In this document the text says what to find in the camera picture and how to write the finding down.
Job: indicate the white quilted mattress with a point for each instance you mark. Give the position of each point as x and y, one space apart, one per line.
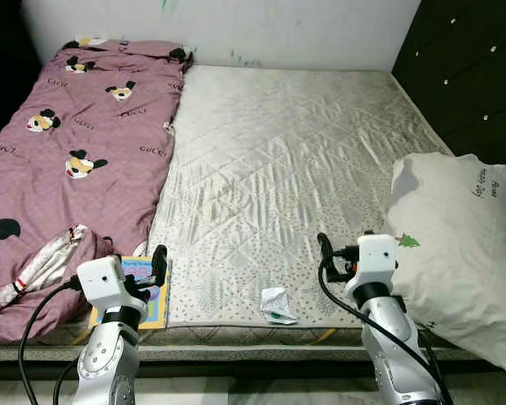
278 169

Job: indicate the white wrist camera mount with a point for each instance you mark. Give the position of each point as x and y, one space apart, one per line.
101 283
375 257

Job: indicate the mauve cartoon print blanket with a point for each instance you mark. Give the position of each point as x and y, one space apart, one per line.
84 126

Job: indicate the white pillow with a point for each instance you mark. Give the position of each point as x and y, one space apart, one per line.
464 253

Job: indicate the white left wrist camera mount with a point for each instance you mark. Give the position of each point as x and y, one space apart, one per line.
101 283

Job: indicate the dark tufted headboard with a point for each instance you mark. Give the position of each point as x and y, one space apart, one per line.
464 67

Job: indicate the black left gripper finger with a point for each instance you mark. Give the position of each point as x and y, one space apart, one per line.
159 266
109 248

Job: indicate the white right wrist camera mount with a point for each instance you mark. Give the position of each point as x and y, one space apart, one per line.
375 257

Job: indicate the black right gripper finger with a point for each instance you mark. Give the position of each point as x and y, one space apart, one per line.
325 247

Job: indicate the white patterned cloth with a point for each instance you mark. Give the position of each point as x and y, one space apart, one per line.
46 261

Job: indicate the colourful children's book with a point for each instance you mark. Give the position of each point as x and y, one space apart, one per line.
156 308

